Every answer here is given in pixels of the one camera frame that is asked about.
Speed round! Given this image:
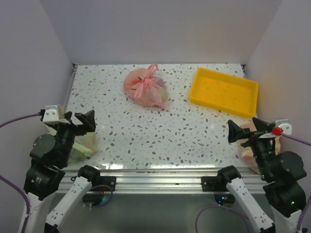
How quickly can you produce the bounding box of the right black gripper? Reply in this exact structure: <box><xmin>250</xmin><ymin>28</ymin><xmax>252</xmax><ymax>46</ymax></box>
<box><xmin>227</xmin><ymin>116</ymin><xmax>276</xmax><ymax>178</ymax></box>

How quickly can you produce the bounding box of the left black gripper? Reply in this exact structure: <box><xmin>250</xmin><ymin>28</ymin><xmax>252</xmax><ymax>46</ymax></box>
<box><xmin>52</xmin><ymin>109</ymin><xmax>95</xmax><ymax>165</ymax></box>

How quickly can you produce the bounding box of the orange plastic fruit bag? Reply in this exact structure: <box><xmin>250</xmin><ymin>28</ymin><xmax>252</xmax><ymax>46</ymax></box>
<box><xmin>239</xmin><ymin>122</ymin><xmax>281</xmax><ymax>174</ymax></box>

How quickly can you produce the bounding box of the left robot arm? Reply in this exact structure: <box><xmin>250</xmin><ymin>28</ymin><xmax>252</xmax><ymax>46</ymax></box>
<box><xmin>19</xmin><ymin>105</ymin><xmax>101</xmax><ymax>233</ymax></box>

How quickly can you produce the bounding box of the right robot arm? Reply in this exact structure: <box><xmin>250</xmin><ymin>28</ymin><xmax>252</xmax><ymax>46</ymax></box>
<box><xmin>216</xmin><ymin>117</ymin><xmax>311</xmax><ymax>233</ymax></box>

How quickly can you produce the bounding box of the green plastic fruit bag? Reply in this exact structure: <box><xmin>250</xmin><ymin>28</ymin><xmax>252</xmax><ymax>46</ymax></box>
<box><xmin>32</xmin><ymin>121</ymin><xmax>99</xmax><ymax>169</ymax></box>

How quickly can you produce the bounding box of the pink knotted plastic bag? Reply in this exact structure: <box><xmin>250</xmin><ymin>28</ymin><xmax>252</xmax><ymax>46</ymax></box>
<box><xmin>123</xmin><ymin>64</ymin><xmax>168</xmax><ymax>109</ymax></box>

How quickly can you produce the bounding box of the yellow plastic tray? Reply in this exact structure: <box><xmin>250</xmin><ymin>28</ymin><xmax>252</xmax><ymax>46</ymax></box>
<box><xmin>189</xmin><ymin>67</ymin><xmax>259</xmax><ymax>118</ymax></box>

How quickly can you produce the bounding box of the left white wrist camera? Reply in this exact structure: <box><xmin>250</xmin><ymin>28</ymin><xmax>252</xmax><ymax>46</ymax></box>
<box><xmin>41</xmin><ymin>105</ymin><xmax>65</xmax><ymax>124</ymax></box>

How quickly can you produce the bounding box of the right black base bracket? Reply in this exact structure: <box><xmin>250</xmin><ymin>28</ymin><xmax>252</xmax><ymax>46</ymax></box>
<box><xmin>201</xmin><ymin>176</ymin><xmax>219</xmax><ymax>192</ymax></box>

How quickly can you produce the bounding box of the black base bracket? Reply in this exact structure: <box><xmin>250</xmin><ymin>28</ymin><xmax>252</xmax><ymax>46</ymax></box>
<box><xmin>201</xmin><ymin>176</ymin><xmax>219</xmax><ymax>192</ymax></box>
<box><xmin>94</xmin><ymin>176</ymin><xmax>117</xmax><ymax>191</ymax></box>

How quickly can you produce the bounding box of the left black base bracket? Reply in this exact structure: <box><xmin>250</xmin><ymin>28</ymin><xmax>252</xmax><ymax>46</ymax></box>
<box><xmin>94</xmin><ymin>176</ymin><xmax>117</xmax><ymax>191</ymax></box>

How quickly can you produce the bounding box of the aluminium frame rail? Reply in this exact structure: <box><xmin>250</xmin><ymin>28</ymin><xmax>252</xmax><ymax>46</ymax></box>
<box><xmin>57</xmin><ymin>167</ymin><xmax>266</xmax><ymax>194</ymax></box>

